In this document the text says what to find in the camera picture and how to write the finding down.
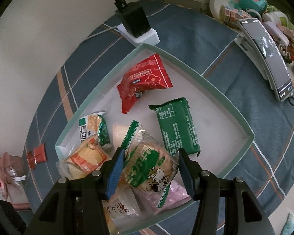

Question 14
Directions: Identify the mint green white tray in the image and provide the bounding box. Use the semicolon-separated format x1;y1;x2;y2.
54;42;256;235

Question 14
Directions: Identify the pink barcode snack bag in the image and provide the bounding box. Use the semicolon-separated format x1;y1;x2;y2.
134;180;191;215

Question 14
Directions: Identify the dark green biscuit pack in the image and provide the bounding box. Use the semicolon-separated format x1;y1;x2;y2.
149;97;201;156

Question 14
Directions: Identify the pink paper flower bouquet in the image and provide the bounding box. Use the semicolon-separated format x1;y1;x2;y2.
0;152;27;203

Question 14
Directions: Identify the pudding jelly cup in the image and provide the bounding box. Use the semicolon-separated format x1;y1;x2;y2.
113;123;129;150

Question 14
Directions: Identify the pink orange bread package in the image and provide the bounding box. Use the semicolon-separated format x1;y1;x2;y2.
64;135;110;180

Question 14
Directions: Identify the teal toy box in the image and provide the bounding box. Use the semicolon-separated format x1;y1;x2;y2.
238;0;268;14

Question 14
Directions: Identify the white orange Chinese snack bag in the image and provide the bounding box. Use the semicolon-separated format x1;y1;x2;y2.
103;188;141;219

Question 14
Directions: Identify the patterned tape roll stack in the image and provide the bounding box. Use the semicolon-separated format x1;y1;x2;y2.
219;5;251;27

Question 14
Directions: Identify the white green cracker pack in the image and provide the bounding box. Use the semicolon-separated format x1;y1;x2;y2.
78;110;112;151

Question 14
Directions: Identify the black power adapter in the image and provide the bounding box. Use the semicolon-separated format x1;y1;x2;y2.
115;0;151;38

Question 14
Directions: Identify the green cow rice cracker pack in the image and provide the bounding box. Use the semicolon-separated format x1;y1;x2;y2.
121;120;178;209

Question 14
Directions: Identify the white bun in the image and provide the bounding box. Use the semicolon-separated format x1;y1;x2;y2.
56;160;73;180

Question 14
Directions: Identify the red flower snack bag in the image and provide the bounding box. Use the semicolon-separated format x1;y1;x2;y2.
117;53;173;114

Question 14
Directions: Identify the smartphone on stand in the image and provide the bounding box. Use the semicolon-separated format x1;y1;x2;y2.
234;18;294;102

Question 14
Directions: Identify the small dark red snack packet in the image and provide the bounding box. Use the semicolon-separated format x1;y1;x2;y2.
26;151;36;170

